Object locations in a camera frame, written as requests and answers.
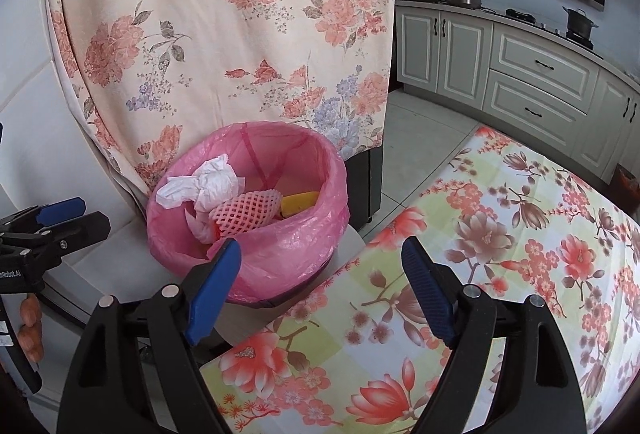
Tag floral peach cloth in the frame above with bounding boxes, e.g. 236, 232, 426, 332
47, 0, 396, 197

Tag black stand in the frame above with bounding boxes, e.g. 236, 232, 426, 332
345, 147, 386, 235

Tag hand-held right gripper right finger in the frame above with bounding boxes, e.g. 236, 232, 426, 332
401, 235, 587, 434

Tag person's left hand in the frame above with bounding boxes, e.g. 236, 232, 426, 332
19, 293, 47, 361

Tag dark brown basket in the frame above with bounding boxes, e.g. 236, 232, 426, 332
614, 164, 640, 215

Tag black cooking pot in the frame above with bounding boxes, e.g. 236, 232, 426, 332
562, 7, 600, 40

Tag gas stove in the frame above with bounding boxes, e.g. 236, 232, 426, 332
505, 8, 596, 50

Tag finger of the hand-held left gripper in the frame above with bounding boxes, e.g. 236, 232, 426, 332
0, 197, 87, 235
15, 211, 112, 265

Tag cream lower cabinets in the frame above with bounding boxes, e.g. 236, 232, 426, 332
395, 0, 640, 185

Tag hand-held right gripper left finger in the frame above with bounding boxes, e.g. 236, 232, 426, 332
56, 238, 243, 434

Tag small pink foam net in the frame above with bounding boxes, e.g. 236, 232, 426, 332
209, 188, 283, 240

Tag bin with pink plastic bag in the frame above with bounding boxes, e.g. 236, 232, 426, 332
146, 121, 351, 307

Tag white tissue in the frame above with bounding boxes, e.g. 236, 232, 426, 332
156, 154, 246, 242

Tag yellow sponge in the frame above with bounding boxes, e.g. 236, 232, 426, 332
280, 191, 321, 219

